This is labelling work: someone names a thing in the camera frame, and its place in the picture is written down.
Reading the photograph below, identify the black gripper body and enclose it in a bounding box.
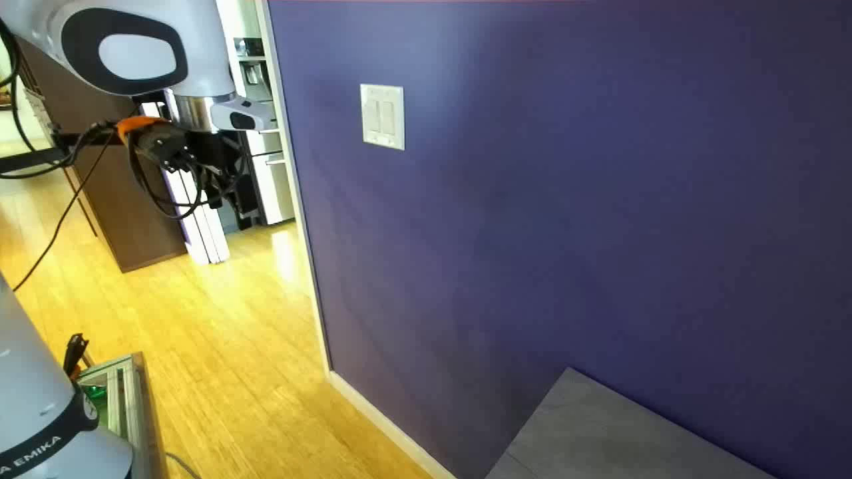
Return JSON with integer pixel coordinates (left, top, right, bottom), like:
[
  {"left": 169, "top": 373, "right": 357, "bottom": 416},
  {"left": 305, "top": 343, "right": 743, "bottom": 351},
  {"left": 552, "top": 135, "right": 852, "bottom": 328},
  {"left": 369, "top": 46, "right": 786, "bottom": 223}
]
[{"left": 130, "top": 121, "right": 207, "bottom": 175}]

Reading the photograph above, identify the white storage shelf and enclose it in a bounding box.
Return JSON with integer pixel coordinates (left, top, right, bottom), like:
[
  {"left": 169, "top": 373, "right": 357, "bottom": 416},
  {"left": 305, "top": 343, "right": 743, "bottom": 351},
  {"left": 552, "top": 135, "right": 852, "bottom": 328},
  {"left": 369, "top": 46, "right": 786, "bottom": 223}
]
[{"left": 213, "top": 0, "right": 297, "bottom": 230}]

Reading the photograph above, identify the brown wooden cabinet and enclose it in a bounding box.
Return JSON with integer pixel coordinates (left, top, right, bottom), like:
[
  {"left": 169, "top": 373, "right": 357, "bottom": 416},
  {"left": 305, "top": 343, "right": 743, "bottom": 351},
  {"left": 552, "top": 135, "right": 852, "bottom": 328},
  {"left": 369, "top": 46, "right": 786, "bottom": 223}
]
[{"left": 12, "top": 38, "right": 191, "bottom": 275}]

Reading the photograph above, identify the black horizontal bar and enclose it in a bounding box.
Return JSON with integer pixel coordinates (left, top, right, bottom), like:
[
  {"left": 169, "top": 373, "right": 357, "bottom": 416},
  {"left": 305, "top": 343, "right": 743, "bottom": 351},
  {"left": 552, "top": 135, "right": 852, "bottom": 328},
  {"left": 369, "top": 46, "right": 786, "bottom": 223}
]
[{"left": 0, "top": 130, "right": 98, "bottom": 180}]

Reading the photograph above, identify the white baseboard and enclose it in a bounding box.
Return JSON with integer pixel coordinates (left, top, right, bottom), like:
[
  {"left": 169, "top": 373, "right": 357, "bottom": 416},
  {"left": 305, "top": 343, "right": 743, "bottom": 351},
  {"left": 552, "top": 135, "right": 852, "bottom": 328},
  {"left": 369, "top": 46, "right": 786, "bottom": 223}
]
[{"left": 324, "top": 367, "right": 457, "bottom": 479}]

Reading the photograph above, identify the grey table corner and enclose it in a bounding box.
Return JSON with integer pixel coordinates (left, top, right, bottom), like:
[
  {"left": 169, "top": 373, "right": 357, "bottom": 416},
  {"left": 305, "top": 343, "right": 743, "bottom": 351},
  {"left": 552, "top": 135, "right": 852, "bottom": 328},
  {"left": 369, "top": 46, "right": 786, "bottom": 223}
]
[{"left": 485, "top": 365, "right": 777, "bottom": 479}]

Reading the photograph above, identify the orange cable strap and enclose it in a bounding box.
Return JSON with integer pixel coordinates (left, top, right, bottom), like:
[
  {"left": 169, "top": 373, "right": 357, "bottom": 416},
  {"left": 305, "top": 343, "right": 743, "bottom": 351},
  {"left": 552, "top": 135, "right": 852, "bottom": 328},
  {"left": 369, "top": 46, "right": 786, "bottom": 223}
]
[{"left": 115, "top": 115, "right": 168, "bottom": 145}]

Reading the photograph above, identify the white door frame trim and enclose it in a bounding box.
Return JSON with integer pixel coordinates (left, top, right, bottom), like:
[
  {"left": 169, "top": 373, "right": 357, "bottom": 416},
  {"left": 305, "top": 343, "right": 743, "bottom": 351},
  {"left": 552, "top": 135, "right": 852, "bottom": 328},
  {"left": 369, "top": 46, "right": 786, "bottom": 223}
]
[{"left": 252, "top": 0, "right": 335, "bottom": 375}]

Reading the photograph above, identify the long black cable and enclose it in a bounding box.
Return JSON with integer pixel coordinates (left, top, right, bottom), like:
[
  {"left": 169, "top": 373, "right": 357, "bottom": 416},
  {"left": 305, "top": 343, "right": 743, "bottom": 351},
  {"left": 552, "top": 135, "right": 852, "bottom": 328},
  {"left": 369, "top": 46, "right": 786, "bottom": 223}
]
[{"left": 8, "top": 121, "right": 123, "bottom": 295}]

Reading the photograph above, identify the white double light switch plate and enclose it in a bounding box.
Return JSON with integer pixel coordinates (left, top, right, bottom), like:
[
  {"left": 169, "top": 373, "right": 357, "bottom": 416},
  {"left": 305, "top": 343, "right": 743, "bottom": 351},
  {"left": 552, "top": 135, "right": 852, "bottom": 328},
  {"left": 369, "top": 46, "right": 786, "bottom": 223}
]
[{"left": 357, "top": 82, "right": 408, "bottom": 155}]

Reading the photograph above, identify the black cable plug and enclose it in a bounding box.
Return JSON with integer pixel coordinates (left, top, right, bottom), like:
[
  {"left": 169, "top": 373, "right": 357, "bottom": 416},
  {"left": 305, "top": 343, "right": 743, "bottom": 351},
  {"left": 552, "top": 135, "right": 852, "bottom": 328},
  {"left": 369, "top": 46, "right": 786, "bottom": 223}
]
[{"left": 62, "top": 331, "right": 92, "bottom": 380}]

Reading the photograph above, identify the metal frame with green inlay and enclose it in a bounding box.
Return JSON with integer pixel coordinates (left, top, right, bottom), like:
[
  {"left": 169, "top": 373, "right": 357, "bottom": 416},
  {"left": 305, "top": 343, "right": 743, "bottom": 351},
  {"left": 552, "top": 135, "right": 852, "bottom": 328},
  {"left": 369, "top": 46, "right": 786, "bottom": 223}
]
[{"left": 72, "top": 351, "right": 169, "bottom": 479}]

